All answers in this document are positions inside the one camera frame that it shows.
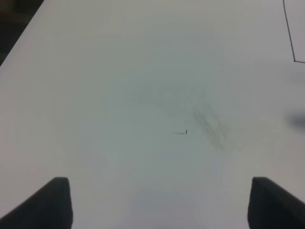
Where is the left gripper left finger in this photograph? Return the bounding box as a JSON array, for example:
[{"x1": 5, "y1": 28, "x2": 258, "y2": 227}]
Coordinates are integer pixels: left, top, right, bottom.
[{"x1": 0, "y1": 177, "x2": 73, "y2": 229}]

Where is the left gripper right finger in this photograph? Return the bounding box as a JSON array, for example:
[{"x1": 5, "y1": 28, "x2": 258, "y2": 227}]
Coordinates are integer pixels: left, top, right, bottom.
[{"x1": 247, "y1": 177, "x2": 305, "y2": 229}]

